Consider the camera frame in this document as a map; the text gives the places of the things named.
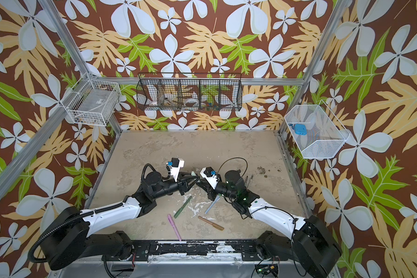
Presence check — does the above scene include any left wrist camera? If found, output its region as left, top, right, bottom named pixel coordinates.
left=166, top=158, right=185, bottom=182

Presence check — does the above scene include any blue pen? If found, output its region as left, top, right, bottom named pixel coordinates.
left=205, top=195, right=221, bottom=214

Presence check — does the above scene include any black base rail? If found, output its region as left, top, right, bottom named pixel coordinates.
left=108, top=239, right=261, bottom=262

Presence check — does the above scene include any pink pen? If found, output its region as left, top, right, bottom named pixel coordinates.
left=167, top=214, right=182, bottom=241

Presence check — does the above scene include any brown pen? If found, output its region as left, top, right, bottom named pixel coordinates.
left=198, top=215, right=224, bottom=231

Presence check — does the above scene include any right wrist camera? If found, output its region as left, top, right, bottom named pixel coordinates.
left=200, top=167, right=218, bottom=190

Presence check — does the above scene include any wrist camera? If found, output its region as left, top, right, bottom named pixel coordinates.
left=200, top=167, right=218, bottom=190
left=166, top=158, right=185, bottom=182

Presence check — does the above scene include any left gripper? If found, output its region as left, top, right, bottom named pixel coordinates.
left=152, top=171, right=200, bottom=202

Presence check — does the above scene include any white wire basket right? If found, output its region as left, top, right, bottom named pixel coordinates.
left=284, top=101, right=351, bottom=160

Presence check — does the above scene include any blue object in basket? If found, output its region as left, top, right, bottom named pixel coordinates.
left=292, top=123, right=308, bottom=136

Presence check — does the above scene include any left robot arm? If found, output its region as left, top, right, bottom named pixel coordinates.
left=27, top=163, right=200, bottom=271

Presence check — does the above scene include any white wire basket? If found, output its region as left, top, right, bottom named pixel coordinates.
left=64, top=79, right=121, bottom=126
left=284, top=101, right=351, bottom=160

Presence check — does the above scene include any white tape roll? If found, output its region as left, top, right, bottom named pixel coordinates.
left=184, top=97, right=199, bottom=107

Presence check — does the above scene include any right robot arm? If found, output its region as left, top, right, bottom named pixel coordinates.
left=197, top=167, right=342, bottom=278

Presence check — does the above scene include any black wire basket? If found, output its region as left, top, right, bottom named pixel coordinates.
left=134, top=73, right=243, bottom=111

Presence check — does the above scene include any white wire basket left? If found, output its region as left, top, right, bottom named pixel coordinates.
left=64, top=79, right=121, bottom=126

